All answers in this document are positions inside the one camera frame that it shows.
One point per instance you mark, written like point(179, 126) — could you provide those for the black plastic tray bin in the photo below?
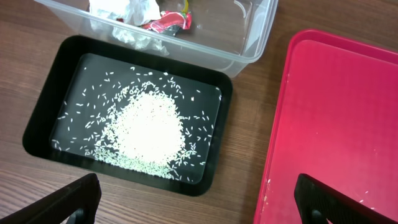
point(80, 58)

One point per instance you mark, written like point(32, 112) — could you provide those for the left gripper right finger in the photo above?
point(319, 203)

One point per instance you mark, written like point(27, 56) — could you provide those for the white napkin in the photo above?
point(130, 12)

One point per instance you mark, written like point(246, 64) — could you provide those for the red snack wrapper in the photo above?
point(170, 23)

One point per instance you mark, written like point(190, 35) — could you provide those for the clear plastic waste bin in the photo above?
point(225, 36)

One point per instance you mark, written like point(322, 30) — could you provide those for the yellow snack wrapper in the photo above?
point(186, 7)

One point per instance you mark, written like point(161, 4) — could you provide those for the pile of white rice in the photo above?
point(139, 119)

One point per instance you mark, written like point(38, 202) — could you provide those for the red serving tray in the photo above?
point(336, 120)

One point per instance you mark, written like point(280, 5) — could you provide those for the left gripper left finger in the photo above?
point(76, 202)

